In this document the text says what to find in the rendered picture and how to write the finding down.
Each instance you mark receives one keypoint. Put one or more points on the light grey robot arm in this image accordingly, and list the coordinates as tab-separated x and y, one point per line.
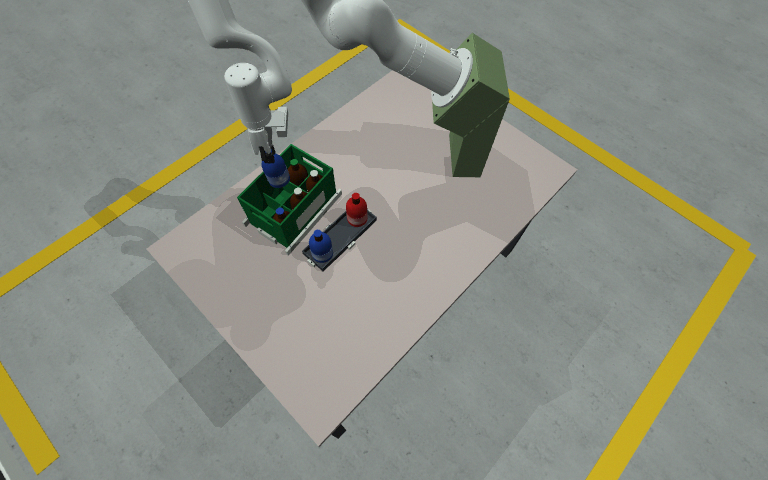
344	25

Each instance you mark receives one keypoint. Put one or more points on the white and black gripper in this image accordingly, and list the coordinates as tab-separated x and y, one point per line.
261	139

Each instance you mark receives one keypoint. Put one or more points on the brown bottle with blue cap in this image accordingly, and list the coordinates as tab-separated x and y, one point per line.
280	215

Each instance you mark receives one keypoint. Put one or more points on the blue-labeled bottle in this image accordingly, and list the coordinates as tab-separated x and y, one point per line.
276	173
320	246

